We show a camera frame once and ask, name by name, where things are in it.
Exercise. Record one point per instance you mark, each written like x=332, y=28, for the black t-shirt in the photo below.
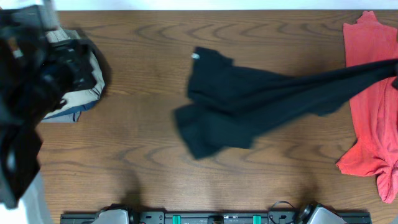
x=231, y=106

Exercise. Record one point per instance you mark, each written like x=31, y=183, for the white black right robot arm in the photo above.
x=317, y=214

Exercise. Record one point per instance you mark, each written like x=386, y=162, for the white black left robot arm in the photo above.
x=36, y=74

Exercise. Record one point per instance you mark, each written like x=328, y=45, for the folded dark blue garment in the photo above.
x=74, y=110

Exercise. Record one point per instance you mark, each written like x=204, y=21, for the red t-shirt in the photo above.
x=374, y=110

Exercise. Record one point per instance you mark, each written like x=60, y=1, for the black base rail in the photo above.
x=207, y=218

